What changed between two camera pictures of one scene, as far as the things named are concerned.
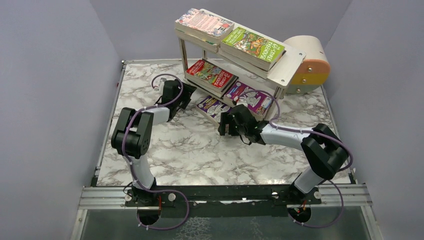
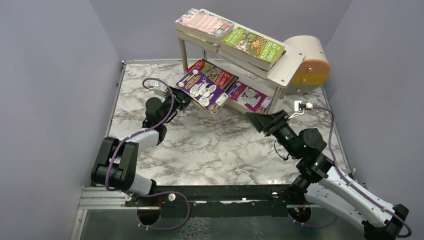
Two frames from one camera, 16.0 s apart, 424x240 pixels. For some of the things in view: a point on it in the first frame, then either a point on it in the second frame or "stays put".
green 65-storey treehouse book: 252,47 stays put
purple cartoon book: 213,108 → 205,93
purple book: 257,99 stays put
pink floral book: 203,25 stays put
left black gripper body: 182,96 stays put
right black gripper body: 227,122 → 274,123
